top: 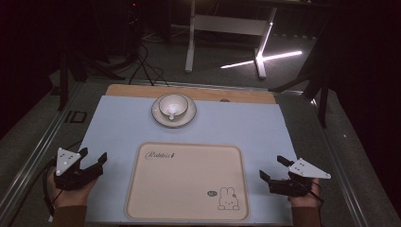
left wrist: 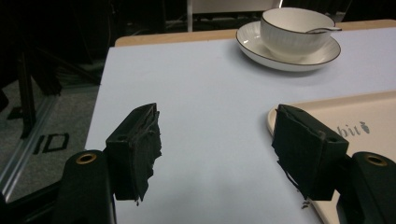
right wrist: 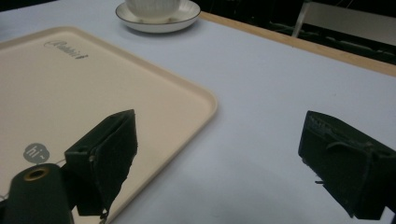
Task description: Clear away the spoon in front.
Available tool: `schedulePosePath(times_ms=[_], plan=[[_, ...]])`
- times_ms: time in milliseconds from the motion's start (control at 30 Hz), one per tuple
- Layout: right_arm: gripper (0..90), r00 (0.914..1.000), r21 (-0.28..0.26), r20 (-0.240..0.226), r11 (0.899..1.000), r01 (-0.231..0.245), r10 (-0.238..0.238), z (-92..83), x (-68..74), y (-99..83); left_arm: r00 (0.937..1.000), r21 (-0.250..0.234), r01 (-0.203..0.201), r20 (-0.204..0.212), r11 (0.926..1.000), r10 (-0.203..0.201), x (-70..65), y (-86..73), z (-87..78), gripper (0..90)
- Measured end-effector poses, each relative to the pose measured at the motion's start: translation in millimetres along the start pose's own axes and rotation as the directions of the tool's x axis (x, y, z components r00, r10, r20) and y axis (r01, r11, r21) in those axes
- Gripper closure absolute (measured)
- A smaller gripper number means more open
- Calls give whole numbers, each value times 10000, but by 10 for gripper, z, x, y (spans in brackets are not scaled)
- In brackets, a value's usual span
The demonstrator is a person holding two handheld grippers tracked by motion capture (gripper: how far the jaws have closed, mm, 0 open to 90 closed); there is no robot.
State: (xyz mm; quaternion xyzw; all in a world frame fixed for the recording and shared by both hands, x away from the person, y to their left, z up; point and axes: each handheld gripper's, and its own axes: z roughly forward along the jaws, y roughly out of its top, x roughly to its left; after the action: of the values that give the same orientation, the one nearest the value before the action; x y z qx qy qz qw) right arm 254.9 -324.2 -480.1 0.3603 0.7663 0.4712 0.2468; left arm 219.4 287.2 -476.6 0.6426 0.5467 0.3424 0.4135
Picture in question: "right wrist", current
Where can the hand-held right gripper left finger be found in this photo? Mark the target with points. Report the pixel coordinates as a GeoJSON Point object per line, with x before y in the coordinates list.
{"type": "Point", "coordinates": [106, 161]}

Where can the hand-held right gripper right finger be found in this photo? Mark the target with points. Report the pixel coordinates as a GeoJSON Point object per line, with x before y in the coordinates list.
{"type": "Point", "coordinates": [345, 165]}

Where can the beige plastic tray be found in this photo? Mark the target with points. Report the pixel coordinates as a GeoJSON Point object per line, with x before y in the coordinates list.
{"type": "Point", "coordinates": [93, 102]}

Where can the metal stand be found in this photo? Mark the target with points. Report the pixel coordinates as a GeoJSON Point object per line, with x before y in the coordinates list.
{"type": "Point", "coordinates": [300, 18]}

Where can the white saucer with dark rim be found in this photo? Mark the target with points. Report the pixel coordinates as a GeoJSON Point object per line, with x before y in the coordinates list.
{"type": "Point", "coordinates": [162, 19]}

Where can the white ribbed cup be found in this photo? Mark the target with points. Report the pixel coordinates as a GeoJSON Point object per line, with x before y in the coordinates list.
{"type": "Point", "coordinates": [152, 7]}

